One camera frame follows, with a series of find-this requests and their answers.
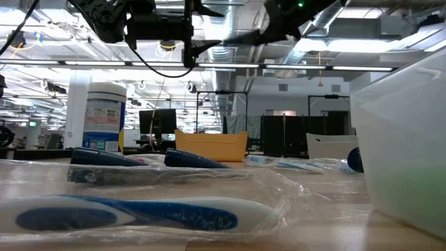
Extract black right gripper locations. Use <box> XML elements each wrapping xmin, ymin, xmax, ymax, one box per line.
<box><xmin>222</xmin><ymin>0</ymin><xmax>345</xmax><ymax>47</ymax></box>

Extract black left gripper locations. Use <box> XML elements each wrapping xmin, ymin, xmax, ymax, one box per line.
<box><xmin>124</xmin><ymin>0</ymin><xmax>224</xmax><ymax>69</ymax></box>

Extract dark navy toothpaste tube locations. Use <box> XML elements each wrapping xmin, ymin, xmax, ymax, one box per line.
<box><xmin>67</xmin><ymin>165</ymin><xmax>252</xmax><ymax>186</ymax></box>
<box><xmin>164</xmin><ymin>147</ymin><xmax>230</xmax><ymax>169</ymax></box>
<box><xmin>347</xmin><ymin>146</ymin><xmax>364</xmax><ymax>174</ymax></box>
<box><xmin>69</xmin><ymin>146</ymin><xmax>148</xmax><ymax>167</ymax></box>

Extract black room partition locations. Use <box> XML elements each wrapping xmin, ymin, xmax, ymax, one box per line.
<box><xmin>261</xmin><ymin>114</ymin><xmax>351</xmax><ymax>157</ymax></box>

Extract black computer monitor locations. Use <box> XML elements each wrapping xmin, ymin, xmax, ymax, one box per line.
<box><xmin>138</xmin><ymin>108</ymin><xmax>178</xmax><ymax>140</ymax></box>

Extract long ceiling light strip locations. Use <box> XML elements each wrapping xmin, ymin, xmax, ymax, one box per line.
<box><xmin>0</xmin><ymin>59</ymin><xmax>394</xmax><ymax>73</ymax></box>

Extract orange plastic bin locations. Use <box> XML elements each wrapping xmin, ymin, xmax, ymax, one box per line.
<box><xmin>174</xmin><ymin>129</ymin><xmax>249</xmax><ymax>162</ymax></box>

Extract white plastic bin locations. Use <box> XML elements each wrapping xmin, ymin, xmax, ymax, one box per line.
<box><xmin>305</xmin><ymin>132</ymin><xmax>360</xmax><ymax>160</ymax></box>

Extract white wipes canister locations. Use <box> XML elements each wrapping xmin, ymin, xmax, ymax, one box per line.
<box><xmin>82</xmin><ymin>82</ymin><xmax>128</xmax><ymax>153</ymax></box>

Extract pale wrapped toothbrush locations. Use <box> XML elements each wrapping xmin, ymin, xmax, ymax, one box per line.
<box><xmin>128</xmin><ymin>153</ymin><xmax>167</xmax><ymax>165</ymax></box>

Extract clear plastic bin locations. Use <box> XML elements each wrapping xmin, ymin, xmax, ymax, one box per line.
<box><xmin>350</xmin><ymin>47</ymin><xmax>446</xmax><ymax>241</ymax></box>

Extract round silver ceiling duct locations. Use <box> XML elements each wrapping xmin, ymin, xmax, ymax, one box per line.
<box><xmin>275</xmin><ymin>0</ymin><xmax>353</xmax><ymax>76</ymax></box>
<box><xmin>200</xmin><ymin>0</ymin><xmax>240</xmax><ymax>116</ymax></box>

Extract black ceiling cord reel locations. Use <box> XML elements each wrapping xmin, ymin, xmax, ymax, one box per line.
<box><xmin>6</xmin><ymin>30</ymin><xmax>27</xmax><ymax>49</ymax></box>
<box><xmin>159</xmin><ymin>39</ymin><xmax>177</xmax><ymax>52</ymax></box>

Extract black metal rig frame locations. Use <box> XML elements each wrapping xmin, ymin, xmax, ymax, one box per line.
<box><xmin>307</xmin><ymin>93</ymin><xmax>351</xmax><ymax>118</ymax></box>
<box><xmin>195</xmin><ymin>90</ymin><xmax>249</xmax><ymax>134</ymax></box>

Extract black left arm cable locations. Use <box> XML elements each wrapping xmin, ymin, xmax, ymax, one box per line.
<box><xmin>125</xmin><ymin>38</ymin><xmax>194</xmax><ymax>79</ymax></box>

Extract orange hanging cord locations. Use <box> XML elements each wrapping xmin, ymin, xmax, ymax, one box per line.
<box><xmin>316</xmin><ymin>52</ymin><xmax>324</xmax><ymax>87</ymax></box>

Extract grey rectangular air duct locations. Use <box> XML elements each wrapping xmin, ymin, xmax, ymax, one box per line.
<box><xmin>306</xmin><ymin>15</ymin><xmax>419</xmax><ymax>41</ymax></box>

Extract black aluminium table frame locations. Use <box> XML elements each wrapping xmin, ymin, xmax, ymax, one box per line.
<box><xmin>0</xmin><ymin>148</ymin><xmax>175</xmax><ymax>161</ymax></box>

